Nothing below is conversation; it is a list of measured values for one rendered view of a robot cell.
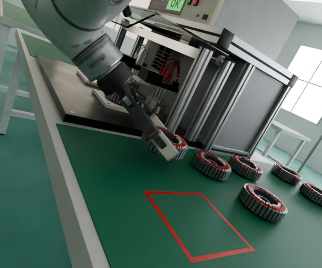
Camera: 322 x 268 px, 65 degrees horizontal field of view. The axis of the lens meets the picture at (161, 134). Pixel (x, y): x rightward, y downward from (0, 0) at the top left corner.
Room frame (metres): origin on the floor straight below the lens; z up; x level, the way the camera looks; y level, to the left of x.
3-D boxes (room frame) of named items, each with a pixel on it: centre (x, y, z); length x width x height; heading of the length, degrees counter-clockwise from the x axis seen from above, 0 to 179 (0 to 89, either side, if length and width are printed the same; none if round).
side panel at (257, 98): (0.95, -0.26, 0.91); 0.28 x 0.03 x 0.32; 129
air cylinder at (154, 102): (0.95, 0.07, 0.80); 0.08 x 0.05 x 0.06; 39
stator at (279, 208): (0.58, -0.30, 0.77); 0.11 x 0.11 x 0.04
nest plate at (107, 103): (0.86, 0.18, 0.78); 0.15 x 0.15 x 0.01; 39
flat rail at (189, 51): (1.01, 0.18, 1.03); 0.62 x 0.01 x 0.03; 39
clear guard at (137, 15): (0.79, 0.12, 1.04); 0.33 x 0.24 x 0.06; 129
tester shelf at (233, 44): (1.15, 0.00, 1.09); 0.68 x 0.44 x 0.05; 39
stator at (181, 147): (0.58, -0.02, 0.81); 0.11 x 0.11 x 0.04
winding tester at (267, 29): (1.14, 0.00, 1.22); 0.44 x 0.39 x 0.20; 39
